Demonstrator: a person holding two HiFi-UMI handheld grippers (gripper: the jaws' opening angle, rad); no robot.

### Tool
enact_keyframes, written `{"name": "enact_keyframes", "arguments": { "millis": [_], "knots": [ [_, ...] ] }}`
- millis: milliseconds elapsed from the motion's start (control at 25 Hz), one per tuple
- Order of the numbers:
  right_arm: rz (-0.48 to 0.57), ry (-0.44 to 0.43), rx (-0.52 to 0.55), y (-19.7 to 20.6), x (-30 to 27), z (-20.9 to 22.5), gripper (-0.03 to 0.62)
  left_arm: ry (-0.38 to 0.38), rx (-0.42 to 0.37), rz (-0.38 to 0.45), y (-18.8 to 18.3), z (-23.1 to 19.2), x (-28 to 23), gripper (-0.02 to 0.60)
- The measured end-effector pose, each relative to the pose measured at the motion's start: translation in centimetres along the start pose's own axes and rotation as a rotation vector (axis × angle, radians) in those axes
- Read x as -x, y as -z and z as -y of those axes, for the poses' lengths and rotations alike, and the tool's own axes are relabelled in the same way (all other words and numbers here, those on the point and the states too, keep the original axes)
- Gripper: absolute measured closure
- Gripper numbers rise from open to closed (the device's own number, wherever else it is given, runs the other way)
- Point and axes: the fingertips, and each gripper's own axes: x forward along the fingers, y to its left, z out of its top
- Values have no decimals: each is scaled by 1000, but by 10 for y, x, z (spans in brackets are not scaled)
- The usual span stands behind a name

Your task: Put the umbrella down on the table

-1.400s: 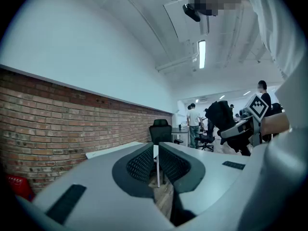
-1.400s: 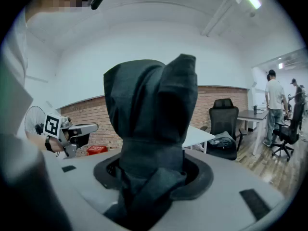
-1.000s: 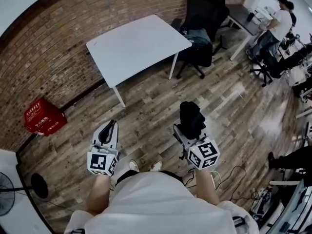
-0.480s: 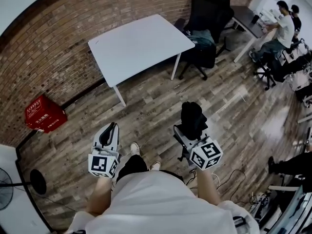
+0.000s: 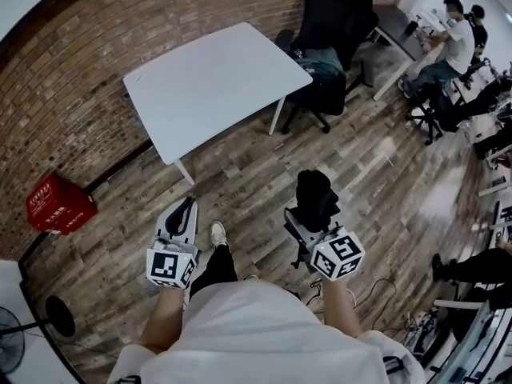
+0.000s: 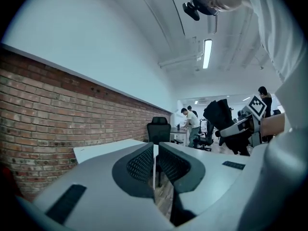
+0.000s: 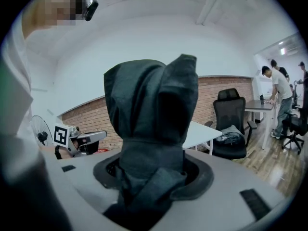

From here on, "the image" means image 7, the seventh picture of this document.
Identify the grey-green bag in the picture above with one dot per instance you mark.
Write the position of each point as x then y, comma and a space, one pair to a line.
229, 135

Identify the person's head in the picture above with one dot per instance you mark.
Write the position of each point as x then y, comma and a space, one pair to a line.
54, 6

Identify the black office chair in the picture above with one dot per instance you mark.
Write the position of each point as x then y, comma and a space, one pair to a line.
297, 126
228, 112

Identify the white table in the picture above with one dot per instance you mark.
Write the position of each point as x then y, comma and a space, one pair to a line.
199, 133

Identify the person's left hand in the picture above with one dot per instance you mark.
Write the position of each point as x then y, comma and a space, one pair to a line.
79, 145

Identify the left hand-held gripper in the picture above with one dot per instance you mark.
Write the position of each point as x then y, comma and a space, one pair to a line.
61, 135

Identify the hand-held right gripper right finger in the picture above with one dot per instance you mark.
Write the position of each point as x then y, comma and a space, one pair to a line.
226, 186

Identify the person's white shirt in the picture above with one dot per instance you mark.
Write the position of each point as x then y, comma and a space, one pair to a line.
14, 80

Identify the dark grey cloth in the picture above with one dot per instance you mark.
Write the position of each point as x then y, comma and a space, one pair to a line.
149, 105

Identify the black bottle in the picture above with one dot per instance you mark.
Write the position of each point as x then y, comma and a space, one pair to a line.
262, 99

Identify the black head camera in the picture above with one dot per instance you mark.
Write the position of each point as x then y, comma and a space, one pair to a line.
91, 9

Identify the person's left forearm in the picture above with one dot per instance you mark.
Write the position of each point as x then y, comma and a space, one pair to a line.
51, 151

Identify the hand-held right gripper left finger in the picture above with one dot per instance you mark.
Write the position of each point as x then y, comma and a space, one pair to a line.
79, 174

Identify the black standing fan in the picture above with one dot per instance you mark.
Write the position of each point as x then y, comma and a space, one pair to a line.
42, 131

